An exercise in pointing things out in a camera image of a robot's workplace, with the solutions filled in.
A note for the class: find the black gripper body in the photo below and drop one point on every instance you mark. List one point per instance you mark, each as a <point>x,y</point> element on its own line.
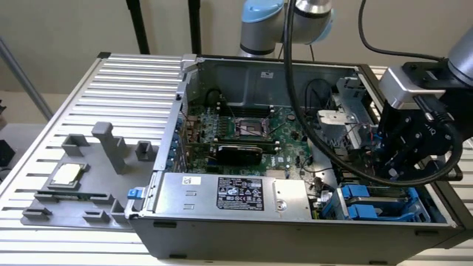
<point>407,130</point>

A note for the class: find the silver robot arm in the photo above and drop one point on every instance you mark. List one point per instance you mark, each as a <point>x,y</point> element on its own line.
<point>259,27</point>

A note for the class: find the grey disk bay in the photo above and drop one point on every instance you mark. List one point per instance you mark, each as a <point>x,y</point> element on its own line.
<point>413,210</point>

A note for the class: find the blue disk carrier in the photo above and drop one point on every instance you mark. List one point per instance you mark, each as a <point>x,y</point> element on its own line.
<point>360,212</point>

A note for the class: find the grey metal drive cage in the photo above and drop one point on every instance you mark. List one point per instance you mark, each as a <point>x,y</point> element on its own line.
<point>351,97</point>

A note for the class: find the green motherboard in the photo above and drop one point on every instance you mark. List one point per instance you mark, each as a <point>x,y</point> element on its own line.
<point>284,144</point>

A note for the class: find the small silver heatsink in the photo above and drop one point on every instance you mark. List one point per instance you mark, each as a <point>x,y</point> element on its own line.
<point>276,174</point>

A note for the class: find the CPU socket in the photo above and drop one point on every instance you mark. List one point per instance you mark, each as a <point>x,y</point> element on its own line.
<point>251,127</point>

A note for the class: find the black graphics card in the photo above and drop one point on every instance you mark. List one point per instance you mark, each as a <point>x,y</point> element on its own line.
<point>237,153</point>

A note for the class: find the open black PC case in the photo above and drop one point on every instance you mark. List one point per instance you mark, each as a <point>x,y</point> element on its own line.
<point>296,238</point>

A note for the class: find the silver power supply unit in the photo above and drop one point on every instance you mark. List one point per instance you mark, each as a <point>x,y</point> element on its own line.
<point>207,194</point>

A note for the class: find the black pole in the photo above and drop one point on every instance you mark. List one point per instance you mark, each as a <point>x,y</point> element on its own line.
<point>139,27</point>
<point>195,27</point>

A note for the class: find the blue case latch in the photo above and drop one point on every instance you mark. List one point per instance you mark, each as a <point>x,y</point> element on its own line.
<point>135,193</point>

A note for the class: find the grey parts rack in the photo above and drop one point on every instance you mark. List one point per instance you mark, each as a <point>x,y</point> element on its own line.
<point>100,183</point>

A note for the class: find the black table corner cap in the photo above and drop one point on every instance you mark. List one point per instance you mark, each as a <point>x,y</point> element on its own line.
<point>104,55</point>

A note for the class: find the silver CPU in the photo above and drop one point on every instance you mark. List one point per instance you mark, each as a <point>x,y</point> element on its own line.
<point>68,174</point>

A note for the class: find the green RAM stick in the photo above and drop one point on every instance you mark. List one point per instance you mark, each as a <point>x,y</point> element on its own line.
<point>74,196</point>

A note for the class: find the grey metal bar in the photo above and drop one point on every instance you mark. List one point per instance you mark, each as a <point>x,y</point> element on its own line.
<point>22,80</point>

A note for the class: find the black box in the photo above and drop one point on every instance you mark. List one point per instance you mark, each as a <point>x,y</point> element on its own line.
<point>6,153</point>

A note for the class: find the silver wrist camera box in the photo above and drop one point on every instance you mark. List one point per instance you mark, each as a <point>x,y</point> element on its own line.
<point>397,83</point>

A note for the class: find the silver metal bracket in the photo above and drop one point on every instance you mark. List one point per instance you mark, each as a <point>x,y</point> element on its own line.
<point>337,117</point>

